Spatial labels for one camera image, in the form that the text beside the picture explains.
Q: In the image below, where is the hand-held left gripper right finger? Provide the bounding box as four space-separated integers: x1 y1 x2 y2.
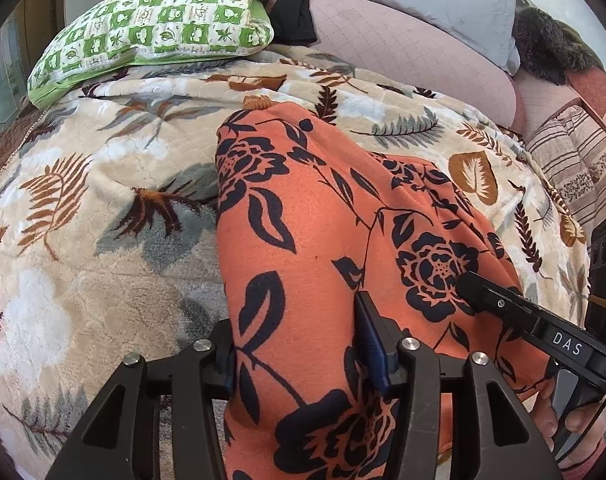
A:
353 290 560 480

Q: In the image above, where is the brown lace cloth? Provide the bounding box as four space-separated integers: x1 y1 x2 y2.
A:
0 109 44 196

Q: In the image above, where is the striped beige cushion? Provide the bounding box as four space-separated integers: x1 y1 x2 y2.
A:
525 104 606 233

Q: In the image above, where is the orange black floral garment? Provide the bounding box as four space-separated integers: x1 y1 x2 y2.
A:
215 101 558 480

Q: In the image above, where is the cream leaf print blanket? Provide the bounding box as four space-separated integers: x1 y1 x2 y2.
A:
0 42 591 473

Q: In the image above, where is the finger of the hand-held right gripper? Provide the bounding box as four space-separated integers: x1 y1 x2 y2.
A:
455 270 546 348

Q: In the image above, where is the person's right hand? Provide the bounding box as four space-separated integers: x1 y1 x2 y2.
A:
529 379 606 468

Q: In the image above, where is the grey pillow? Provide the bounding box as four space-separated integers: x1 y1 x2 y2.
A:
328 0 522 77

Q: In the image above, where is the pink quilted sofa cushion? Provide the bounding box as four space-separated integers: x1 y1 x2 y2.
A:
305 0 520 128

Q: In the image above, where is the green white checkered pillow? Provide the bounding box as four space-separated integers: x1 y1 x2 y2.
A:
27 0 274 109

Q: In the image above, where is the wooden glass door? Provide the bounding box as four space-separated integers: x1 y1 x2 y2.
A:
0 5 68 138

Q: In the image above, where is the dark furry cushion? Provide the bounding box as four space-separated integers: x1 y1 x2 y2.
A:
512 6 604 87

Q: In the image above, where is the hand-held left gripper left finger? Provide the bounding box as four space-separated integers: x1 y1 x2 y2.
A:
47 321 236 480

